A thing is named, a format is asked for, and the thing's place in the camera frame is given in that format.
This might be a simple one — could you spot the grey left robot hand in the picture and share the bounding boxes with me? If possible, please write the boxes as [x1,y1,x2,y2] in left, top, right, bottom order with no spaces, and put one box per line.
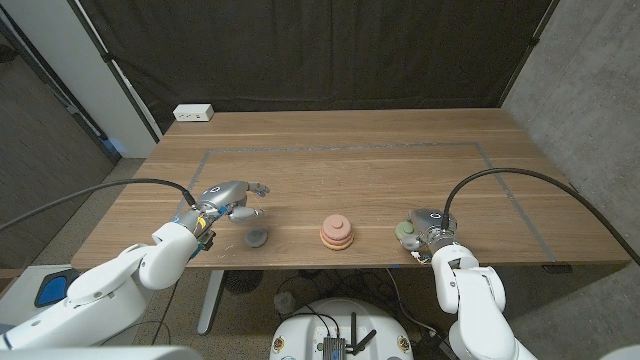
[173,180,271,237]

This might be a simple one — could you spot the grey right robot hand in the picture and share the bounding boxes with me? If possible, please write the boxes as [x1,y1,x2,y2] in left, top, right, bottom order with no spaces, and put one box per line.
[401,207,460,254]

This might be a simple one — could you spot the green toy disc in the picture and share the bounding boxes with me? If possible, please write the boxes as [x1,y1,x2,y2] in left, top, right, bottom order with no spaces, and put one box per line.
[394,220,417,242]

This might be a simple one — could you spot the grey toy disc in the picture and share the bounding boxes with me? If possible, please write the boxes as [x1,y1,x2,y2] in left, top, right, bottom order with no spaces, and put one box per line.
[243,226,270,249]

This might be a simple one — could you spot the pink toy disc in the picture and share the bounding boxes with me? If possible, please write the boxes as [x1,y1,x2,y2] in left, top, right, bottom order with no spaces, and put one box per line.
[321,214,353,239]

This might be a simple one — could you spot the red toy disc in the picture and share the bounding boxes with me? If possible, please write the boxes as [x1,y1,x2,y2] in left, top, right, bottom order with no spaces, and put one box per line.
[320,232,355,247]

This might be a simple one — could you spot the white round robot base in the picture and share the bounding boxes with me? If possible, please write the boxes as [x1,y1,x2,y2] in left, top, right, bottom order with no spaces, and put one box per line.
[268,297,415,360]

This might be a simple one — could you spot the large orange toy disc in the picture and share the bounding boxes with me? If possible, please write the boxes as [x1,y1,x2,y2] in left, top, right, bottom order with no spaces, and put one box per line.
[319,239,355,252]

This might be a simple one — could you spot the black round floor fan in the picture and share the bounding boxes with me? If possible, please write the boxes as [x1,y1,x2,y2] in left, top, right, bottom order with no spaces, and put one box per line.
[223,269,265,295]

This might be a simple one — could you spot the white power strip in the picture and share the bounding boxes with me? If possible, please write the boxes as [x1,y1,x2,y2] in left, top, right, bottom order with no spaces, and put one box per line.
[172,103,215,123]

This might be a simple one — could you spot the grey round floor object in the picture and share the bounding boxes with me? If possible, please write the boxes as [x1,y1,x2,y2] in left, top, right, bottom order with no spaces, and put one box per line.
[273,291,297,315]

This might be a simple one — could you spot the black box on floor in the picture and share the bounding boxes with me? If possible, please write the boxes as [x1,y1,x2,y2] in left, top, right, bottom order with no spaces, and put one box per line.
[413,330,451,360]

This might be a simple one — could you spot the grey radio module with antennas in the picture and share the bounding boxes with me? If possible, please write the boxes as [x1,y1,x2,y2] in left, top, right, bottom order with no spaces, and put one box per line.
[319,312,379,360]

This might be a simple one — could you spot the black backdrop stand pole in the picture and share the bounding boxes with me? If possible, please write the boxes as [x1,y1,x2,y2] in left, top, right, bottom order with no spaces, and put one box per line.
[66,0,164,144]
[498,0,560,107]

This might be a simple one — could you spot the blue foot pedal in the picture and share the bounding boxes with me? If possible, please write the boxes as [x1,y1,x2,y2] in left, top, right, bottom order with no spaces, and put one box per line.
[34,268,81,308]

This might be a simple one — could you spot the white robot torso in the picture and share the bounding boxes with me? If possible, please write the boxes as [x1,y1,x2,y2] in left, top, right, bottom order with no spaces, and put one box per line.
[0,343,640,360]

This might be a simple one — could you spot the white floor platform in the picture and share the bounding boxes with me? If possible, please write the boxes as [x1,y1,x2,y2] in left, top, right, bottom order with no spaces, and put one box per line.
[0,263,71,326]

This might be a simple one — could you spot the left arm thick black cable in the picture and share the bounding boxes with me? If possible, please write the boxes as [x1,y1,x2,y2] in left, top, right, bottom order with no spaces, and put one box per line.
[0,178,199,232]

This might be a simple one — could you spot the arm thick black cable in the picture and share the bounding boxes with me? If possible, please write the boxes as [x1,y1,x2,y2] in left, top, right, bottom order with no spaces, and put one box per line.
[0,178,199,232]
[439,167,640,266]

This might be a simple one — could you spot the right arm thick black cable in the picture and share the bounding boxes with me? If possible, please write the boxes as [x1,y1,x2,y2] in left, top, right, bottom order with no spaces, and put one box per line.
[439,167,640,266]

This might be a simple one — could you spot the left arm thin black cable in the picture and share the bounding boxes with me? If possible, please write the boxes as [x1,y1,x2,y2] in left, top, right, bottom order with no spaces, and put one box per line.
[151,279,181,346]

